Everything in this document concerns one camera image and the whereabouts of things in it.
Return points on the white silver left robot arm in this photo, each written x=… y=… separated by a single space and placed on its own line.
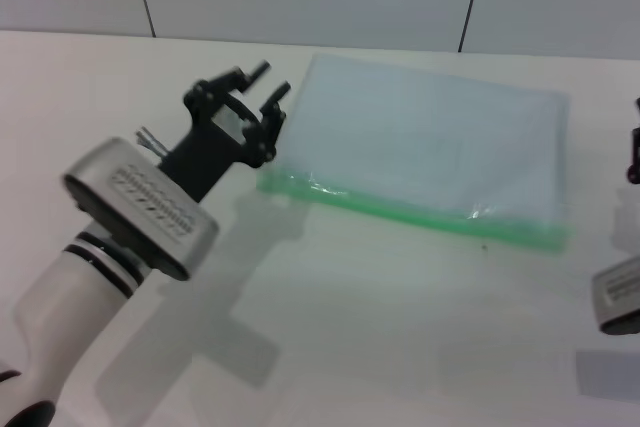
x=65 y=307

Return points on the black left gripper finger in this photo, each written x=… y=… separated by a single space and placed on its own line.
x=274 y=117
x=220 y=81

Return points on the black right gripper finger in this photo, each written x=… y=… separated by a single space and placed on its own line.
x=635 y=152

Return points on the clear green-zip document bag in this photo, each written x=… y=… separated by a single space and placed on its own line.
x=420 y=147

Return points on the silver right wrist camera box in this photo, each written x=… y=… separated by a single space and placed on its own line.
x=620 y=297

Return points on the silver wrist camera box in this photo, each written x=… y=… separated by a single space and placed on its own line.
x=620 y=297
x=145 y=207

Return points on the silver metal connector stub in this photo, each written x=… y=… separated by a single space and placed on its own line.
x=150 y=142

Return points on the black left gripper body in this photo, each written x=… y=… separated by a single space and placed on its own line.
x=215 y=152

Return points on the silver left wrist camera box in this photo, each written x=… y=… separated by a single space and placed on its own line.
x=145 y=207

